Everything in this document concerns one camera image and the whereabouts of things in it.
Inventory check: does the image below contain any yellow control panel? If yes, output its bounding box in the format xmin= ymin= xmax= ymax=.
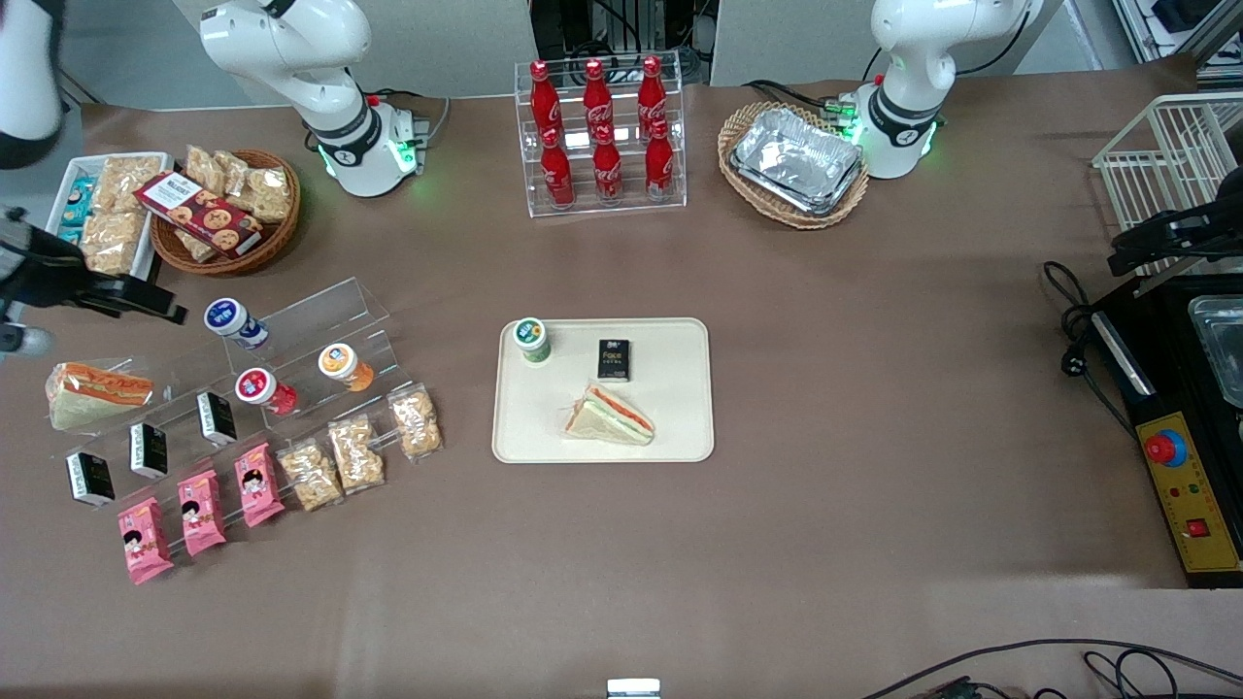
xmin=1136 ymin=413 xmax=1242 ymax=574

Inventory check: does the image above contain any dark brown wicker basket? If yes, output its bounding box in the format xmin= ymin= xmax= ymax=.
xmin=151 ymin=149 xmax=302 ymax=278

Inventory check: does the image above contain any aluminium foil tray stack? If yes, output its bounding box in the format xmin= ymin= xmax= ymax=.
xmin=730 ymin=107 xmax=865 ymax=216

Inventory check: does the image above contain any white rectangular bin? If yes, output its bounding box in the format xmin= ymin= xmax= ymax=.
xmin=47 ymin=152 xmax=174 ymax=283

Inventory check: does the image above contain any triangular wrapped sandwich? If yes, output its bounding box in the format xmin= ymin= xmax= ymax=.
xmin=561 ymin=383 xmax=655 ymax=448

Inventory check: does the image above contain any aluminium frame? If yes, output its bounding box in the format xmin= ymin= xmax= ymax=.
xmin=1112 ymin=0 xmax=1243 ymax=90

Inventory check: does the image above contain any orange gum bottle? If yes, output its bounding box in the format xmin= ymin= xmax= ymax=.
xmin=319 ymin=344 xmax=376 ymax=393

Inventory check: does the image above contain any blue gum bottle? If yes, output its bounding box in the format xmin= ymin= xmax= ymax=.
xmin=204 ymin=298 xmax=270 ymax=351

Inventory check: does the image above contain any wrapped sandwich with orange filling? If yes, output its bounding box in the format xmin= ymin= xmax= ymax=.
xmin=46 ymin=359 xmax=154 ymax=432

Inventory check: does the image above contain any black power cable with plug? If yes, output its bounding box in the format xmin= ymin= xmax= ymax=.
xmin=1044 ymin=260 xmax=1139 ymax=443

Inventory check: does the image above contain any green gum bottle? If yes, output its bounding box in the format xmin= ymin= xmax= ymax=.
xmin=513 ymin=317 xmax=553 ymax=366

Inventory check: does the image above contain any white wire rack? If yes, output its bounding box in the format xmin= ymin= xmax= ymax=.
xmin=1092 ymin=92 xmax=1243 ymax=283

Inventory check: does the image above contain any grey cable at arm base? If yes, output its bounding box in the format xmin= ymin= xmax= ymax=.
xmin=367 ymin=89 xmax=454 ymax=149

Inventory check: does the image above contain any red cookie box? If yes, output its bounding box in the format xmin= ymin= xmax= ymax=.
xmin=134 ymin=172 xmax=265 ymax=256

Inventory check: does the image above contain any red gum bottle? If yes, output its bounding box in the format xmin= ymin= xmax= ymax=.
xmin=235 ymin=368 xmax=300 ymax=416

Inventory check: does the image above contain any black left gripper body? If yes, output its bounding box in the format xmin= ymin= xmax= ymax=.
xmin=1160 ymin=194 xmax=1243 ymax=259

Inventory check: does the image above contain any long black cable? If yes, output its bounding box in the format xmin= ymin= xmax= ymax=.
xmin=862 ymin=638 xmax=1243 ymax=699

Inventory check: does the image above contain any metal container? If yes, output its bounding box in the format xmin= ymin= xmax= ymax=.
xmin=1187 ymin=295 xmax=1243 ymax=409

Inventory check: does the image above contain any clear acrylic stepped stand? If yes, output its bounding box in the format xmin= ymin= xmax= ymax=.
xmin=49 ymin=361 xmax=287 ymax=549
xmin=238 ymin=277 xmax=448 ymax=486

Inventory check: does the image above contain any beige serving tray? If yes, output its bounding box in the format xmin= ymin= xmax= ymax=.
xmin=491 ymin=317 xmax=716 ymax=464

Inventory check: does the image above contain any black machine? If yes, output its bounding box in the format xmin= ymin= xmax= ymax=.
xmin=1088 ymin=274 xmax=1243 ymax=589

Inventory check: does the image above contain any clear acrylic bottle rack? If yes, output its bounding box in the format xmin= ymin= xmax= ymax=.
xmin=514 ymin=51 xmax=688 ymax=218

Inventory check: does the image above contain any red cola bottle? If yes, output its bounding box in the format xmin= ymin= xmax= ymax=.
xmin=638 ymin=55 xmax=668 ymax=127
xmin=529 ymin=60 xmax=563 ymax=137
xmin=592 ymin=126 xmax=623 ymax=202
xmin=583 ymin=60 xmax=615 ymax=132
xmin=541 ymin=126 xmax=576 ymax=207
xmin=645 ymin=119 xmax=675 ymax=198

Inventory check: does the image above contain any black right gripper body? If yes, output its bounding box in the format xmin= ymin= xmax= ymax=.
xmin=0 ymin=228 xmax=129 ymax=314

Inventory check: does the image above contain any light wicker basket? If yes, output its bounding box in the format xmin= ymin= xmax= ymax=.
xmin=718 ymin=101 xmax=870 ymax=230

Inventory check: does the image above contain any pink snack pack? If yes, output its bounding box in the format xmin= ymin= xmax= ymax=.
xmin=177 ymin=469 xmax=227 ymax=557
xmin=235 ymin=443 xmax=286 ymax=528
xmin=118 ymin=497 xmax=175 ymax=585

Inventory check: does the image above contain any black cable at arm base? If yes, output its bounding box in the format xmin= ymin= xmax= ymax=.
xmin=743 ymin=78 xmax=848 ymax=110

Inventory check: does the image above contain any looped black cable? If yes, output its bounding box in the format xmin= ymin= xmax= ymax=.
xmin=1083 ymin=649 xmax=1181 ymax=699

